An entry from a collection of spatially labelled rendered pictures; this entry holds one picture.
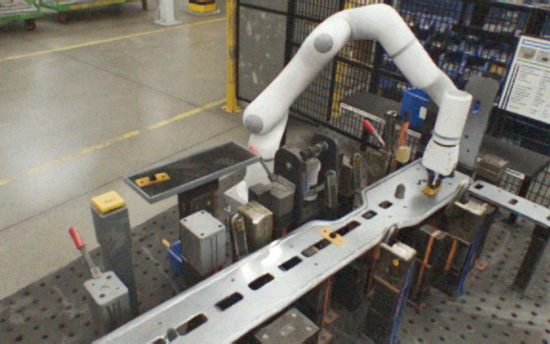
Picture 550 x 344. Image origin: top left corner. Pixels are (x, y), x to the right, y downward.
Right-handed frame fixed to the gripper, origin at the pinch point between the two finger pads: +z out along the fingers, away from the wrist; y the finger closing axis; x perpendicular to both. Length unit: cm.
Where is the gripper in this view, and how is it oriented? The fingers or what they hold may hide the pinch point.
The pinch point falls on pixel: (433, 182)
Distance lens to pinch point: 162.5
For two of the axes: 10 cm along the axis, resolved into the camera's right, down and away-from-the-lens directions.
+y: 6.9, 4.0, -6.1
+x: 7.2, -3.1, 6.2
